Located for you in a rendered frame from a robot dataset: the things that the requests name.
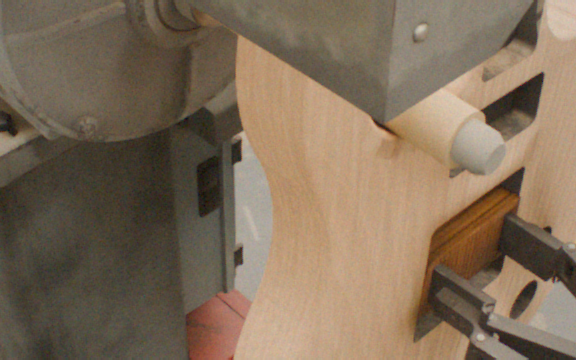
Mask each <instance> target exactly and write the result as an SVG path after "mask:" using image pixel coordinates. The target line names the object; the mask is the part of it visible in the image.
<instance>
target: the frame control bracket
mask: <svg viewBox="0 0 576 360"><path fill-rule="evenodd" d="M188 125H189V128H190V129H191V130H192V131H193V132H194V133H195V134H198V135H199V136H200V137H202V138H203V139H204V141H206V142H207V143H208V144H210V145H211V146H213V147H217V146H219V145H221V144H223V143H225V141H226V140H228V139H230V138H232V137H233V136H236V135H238V134H240V133H241V132H243V131H244V129H243V124H242V121H241V117H240V112H239V105H238V98H237V88H236V79H235V80H234V81H233V82H232V83H231V84H230V85H228V87H226V88H225V89H224V90H223V91H222V92H221V93H220V94H219V95H217V96H216V97H215V98H214V99H211V100H210V101H209V102H208V104H206V105H205V106H203V107H202V108H201V109H199V110H198V111H196V112H195V113H192V114H190V115H189V116H188Z"/></svg>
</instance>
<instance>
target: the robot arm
mask: <svg viewBox="0 0 576 360"><path fill-rule="evenodd" d="M497 250H498V251H499V252H501V253H502V254H504V255H505V256H507V257H508V258H510V259H511V260H513V261H514V262H516V263H517V264H519V265H520V266H522V267H524V268H525V269H527V270H528V271H530V273H532V274H533V275H535V276H536V277H538V278H539V279H541V280H542V281H544V282H545V283H546V281H548V280H549V279H550V278H552V282H553V284H554V283H555V281H556V282H557V283H558V282H561V283H562V284H563V285H564V286H565V287H566V288H567V289H568V290H569V292H570V293H571V294H572V295H573V296H574V297H575V298H576V243H573V242H566V243H564V242H563V241H561V240H559V239H558V238H556V237H555V236H553V235H552V234H551V233H549V232H547V231H546V230H544V229H542V228H541V227H539V226H538V225H536V224H534V223H531V222H526V221H525V220H523V219H521V218H520V217H518V216H517V215H515V214H514V213H513V212H511V211H509V212H507V213H506V214H505V216H504V221H503V226H502V227H501V231H500V235H499V240H498V244H497ZM554 270H555V271H554ZM553 273H554V274H553ZM552 276H553V277H552ZM556 278H557V279H556ZM426 302H429V303H430V304H431V305H433V309H432V312H433V313H434V315H435V316H436V317H438V318H439V319H440V320H443V322H445V323H446V324H448V325H449V326H451V325H452V326H451V327H453V328H455V329H456V330H458V331H459V332H461V333H462V334H463V335H465V336H466V337H467V338H468V340H469V341H468V345H467V349H466V353H465V356H464V360H576V342H575V341H572V340H569V339H567V338H566V339H564V338H561V337H559V336H556V335H553V334H552V333H549V332H547V331H544V330H541V329H539V328H536V327H533V326H530V325H525V324H523V323H520V322H518V321H516V320H513V319H510V318H507V317H505V316H502V315H500V314H497V313H495V312H493V311H494V307H495V304H496V299H494V298H492V297H491V296H489V295H488V294H486V293H485V292H484V291H483V290H481V289H480V288H478V287H477V286H475V285H474V284H472V283H471V282H469V281H468V280H466V279H465V278H463V277H462V276H460V275H459V274H457V273H456V272H454V271H453V270H451V269H450V268H448V267H447V266H445V265H444V264H441V263H439V264H438V265H437V266H435V267H434V268H433V269H432V274H431V281H430V287H429V292H428V298H427V301H426ZM494 333H496V334H497V335H498V338H497V337H494Z"/></svg>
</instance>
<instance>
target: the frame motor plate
mask: <svg viewBox="0 0 576 360"><path fill-rule="evenodd" d="M86 141H87V140H80V139H76V138H72V137H69V136H65V135H63V134H62V135H60V136H58V138H56V139H54V140H51V141H50V140H48V139H47V138H45V137H44V136H43V135H42V134H41V132H39V131H38V130H37V129H36V128H35V126H34V125H32V124H31V123H30V122H29V121H28V120H27V119H25V118H24V117H23V116H22V115H21V114H20V113H18V111H17V110H16V109H15V108H14V107H12V106H11V105H10V104H9V103H8V102H6V101H5V100H4V99H3V98H2V97H1V96H0V187H4V186H6V185H8V184H9V183H11V182H13V181H15V180H17V179H19V178H21V177H23V176H25V175H27V174H29V173H31V172H32V171H34V170H35V169H37V168H39V167H41V166H42V165H43V164H45V163H47V162H49V161H51V160H53V159H55V158H57V157H59V156H61V155H62V154H64V153H66V152H68V151H70V150H72V149H74V148H76V147H78V146H80V145H82V144H83V143H84V142H86Z"/></svg>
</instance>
